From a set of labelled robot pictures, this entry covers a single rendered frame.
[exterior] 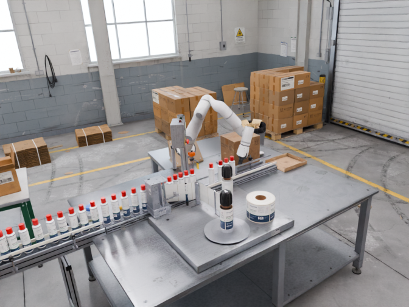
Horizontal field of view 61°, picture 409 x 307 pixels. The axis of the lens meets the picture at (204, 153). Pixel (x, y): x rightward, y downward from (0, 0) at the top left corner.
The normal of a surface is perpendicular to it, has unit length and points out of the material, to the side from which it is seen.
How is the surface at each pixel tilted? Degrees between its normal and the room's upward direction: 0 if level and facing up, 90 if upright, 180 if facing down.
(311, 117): 90
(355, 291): 0
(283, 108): 87
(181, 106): 90
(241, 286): 1
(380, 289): 0
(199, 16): 90
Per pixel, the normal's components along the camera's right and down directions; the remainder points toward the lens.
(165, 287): -0.05, -0.93
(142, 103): 0.46, 0.31
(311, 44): -0.89, 0.21
